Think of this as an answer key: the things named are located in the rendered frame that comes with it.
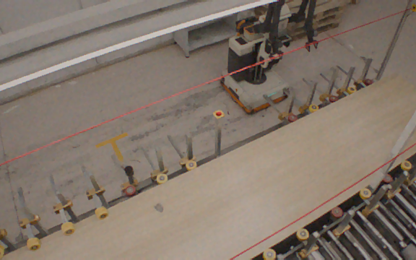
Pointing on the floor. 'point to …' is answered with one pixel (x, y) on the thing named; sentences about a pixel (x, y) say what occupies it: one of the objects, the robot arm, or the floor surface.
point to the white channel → (118, 11)
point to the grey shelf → (206, 32)
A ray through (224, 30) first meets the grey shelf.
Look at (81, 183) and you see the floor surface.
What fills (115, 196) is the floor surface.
